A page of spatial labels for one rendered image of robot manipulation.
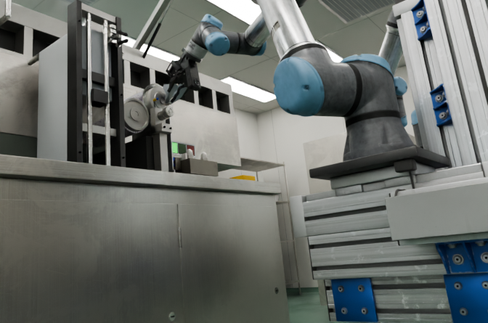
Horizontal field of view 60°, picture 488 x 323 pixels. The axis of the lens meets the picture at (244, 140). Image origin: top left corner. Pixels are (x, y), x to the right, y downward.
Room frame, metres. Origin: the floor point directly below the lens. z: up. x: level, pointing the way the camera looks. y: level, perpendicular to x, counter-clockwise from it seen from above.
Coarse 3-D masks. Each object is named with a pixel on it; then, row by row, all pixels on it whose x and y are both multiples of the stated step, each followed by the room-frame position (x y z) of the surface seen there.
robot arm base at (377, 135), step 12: (348, 120) 0.88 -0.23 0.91; (360, 120) 0.86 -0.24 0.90; (372, 120) 0.84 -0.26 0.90; (384, 120) 0.84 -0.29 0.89; (396, 120) 0.85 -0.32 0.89; (348, 132) 0.89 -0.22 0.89; (360, 132) 0.85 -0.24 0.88; (372, 132) 0.84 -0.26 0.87; (384, 132) 0.84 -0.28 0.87; (396, 132) 0.84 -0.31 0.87; (348, 144) 0.90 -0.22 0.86; (360, 144) 0.85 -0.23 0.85; (372, 144) 0.83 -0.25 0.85; (384, 144) 0.82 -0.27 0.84; (396, 144) 0.83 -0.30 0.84; (408, 144) 0.84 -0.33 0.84; (348, 156) 0.87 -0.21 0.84; (360, 156) 0.85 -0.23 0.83
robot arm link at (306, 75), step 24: (264, 0) 0.91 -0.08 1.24; (288, 0) 0.88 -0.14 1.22; (288, 24) 0.85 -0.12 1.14; (288, 48) 0.84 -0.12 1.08; (312, 48) 0.81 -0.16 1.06; (288, 72) 0.80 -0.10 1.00; (312, 72) 0.77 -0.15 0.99; (336, 72) 0.80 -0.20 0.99; (288, 96) 0.82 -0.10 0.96; (312, 96) 0.79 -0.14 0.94; (336, 96) 0.81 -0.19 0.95
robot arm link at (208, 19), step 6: (204, 18) 1.36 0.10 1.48; (210, 18) 1.35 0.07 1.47; (204, 24) 1.36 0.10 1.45; (210, 24) 1.36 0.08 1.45; (216, 24) 1.36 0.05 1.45; (222, 24) 1.38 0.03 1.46; (198, 30) 1.38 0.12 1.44; (192, 36) 1.40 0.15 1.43; (198, 36) 1.38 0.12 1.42; (198, 42) 1.39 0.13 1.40; (204, 48) 1.41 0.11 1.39
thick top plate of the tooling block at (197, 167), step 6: (186, 162) 1.61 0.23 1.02; (192, 162) 1.61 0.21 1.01; (198, 162) 1.64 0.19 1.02; (204, 162) 1.66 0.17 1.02; (210, 162) 1.69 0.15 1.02; (216, 162) 1.72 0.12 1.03; (186, 168) 1.61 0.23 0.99; (192, 168) 1.61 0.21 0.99; (198, 168) 1.63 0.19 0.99; (204, 168) 1.66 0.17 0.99; (210, 168) 1.69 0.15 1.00; (216, 168) 1.72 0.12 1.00; (198, 174) 1.64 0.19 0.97; (204, 174) 1.66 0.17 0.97; (210, 174) 1.69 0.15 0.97; (216, 174) 1.72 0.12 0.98
